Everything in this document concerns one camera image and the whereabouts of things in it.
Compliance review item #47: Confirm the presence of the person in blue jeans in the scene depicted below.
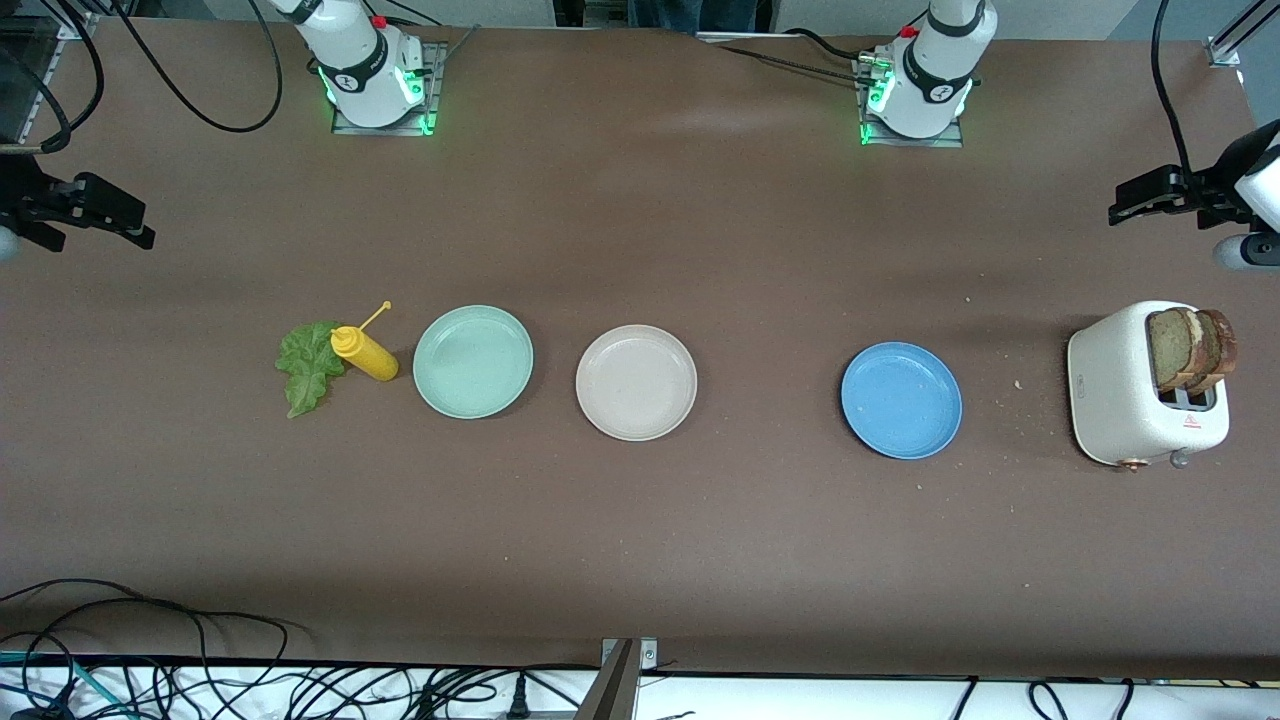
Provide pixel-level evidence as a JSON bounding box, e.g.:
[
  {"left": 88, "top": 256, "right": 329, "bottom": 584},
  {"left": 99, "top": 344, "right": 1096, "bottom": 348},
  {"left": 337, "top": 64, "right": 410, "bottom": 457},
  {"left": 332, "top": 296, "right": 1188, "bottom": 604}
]
[{"left": 628, "top": 0, "right": 761, "bottom": 34}]

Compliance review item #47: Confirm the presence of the yellow mustard squeeze bottle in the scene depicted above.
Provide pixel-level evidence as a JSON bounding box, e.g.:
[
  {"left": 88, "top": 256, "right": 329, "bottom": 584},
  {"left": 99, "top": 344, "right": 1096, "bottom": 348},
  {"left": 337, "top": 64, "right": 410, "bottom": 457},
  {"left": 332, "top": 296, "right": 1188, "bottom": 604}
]
[{"left": 330, "top": 300, "right": 400, "bottom": 383}]

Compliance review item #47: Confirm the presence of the white two-slot toaster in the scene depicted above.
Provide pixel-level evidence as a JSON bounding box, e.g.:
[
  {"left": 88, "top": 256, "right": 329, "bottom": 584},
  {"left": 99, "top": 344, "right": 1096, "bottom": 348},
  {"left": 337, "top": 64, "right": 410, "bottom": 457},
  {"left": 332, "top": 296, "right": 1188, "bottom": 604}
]
[{"left": 1066, "top": 300, "right": 1231, "bottom": 471}]

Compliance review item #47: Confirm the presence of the blue plate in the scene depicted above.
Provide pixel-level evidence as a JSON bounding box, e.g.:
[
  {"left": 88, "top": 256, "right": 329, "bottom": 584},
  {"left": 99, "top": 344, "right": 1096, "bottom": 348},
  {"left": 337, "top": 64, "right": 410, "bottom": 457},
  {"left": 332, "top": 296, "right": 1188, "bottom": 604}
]
[{"left": 840, "top": 342, "right": 964, "bottom": 461}]

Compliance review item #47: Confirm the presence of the aluminium frame profile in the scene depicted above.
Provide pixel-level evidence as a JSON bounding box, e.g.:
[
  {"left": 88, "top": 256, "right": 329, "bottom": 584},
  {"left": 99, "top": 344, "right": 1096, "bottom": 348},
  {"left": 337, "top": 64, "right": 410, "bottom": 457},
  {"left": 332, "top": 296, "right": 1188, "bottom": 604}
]
[{"left": 1207, "top": 0, "right": 1280, "bottom": 69}]

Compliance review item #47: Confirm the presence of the beige plate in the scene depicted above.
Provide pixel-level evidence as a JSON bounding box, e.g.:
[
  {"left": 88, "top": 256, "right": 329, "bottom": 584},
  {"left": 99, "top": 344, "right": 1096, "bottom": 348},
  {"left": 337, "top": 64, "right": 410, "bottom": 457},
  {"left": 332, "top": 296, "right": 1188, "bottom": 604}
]
[{"left": 575, "top": 324, "right": 699, "bottom": 442}]

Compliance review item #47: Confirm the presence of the black floor cable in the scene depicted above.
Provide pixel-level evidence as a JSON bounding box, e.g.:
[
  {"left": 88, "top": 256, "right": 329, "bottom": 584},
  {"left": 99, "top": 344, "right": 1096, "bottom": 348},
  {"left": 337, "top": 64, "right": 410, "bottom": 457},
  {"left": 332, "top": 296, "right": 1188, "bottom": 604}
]
[
  {"left": 18, "top": 598, "right": 291, "bottom": 681},
  {"left": 0, "top": 578, "right": 209, "bottom": 666}
]

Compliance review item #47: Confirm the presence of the brown bread slice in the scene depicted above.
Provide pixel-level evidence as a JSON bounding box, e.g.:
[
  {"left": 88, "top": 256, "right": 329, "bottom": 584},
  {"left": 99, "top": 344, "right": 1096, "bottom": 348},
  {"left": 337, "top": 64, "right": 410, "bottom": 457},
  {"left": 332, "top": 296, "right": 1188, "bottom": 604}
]
[
  {"left": 1195, "top": 308, "right": 1239, "bottom": 394},
  {"left": 1147, "top": 308, "right": 1206, "bottom": 393}
]

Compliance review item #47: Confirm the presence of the teal cable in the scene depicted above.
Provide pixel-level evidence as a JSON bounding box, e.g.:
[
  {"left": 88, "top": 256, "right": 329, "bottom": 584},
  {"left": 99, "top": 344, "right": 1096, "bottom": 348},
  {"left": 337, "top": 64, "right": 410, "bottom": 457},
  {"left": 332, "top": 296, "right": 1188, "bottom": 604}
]
[{"left": 0, "top": 650, "right": 131, "bottom": 717}]

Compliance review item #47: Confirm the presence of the green lettuce leaf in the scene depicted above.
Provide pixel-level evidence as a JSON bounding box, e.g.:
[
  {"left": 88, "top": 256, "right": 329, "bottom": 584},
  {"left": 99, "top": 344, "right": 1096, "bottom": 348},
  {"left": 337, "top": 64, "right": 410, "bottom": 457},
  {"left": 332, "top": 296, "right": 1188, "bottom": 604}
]
[{"left": 275, "top": 320, "right": 348, "bottom": 419}]

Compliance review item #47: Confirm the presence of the mint green plate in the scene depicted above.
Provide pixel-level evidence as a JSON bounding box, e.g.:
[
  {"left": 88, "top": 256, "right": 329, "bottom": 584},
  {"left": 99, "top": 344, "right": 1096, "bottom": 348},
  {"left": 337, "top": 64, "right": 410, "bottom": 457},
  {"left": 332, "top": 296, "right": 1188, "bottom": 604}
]
[{"left": 412, "top": 305, "right": 535, "bottom": 420}]

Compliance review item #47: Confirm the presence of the dark glass panel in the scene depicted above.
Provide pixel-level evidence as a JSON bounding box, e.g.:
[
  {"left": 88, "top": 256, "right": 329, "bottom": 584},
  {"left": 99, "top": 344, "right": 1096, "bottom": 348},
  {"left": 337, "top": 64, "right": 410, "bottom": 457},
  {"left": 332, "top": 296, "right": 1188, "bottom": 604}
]
[{"left": 0, "top": 15, "right": 63, "bottom": 146}]

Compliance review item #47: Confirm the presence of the black ribbed cable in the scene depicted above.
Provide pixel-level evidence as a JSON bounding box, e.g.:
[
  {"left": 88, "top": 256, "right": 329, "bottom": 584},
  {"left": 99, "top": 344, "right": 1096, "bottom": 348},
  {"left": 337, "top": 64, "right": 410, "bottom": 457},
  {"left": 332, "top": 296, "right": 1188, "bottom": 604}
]
[
  {"left": 783, "top": 28, "right": 871, "bottom": 63},
  {"left": 715, "top": 43, "right": 869, "bottom": 83}
]

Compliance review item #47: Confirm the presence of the brown table cover sheet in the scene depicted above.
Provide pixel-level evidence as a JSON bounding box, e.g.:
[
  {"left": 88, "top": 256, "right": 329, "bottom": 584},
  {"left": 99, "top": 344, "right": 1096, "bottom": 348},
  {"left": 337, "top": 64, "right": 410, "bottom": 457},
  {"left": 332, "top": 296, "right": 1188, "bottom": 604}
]
[{"left": 0, "top": 18, "right": 1280, "bottom": 679}]

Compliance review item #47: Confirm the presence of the aluminium frame post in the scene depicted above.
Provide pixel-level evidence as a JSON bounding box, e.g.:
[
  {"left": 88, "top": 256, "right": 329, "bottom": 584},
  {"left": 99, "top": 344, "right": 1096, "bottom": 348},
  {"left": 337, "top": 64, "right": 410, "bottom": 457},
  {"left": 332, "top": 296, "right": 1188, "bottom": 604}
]
[{"left": 575, "top": 637, "right": 661, "bottom": 720}]

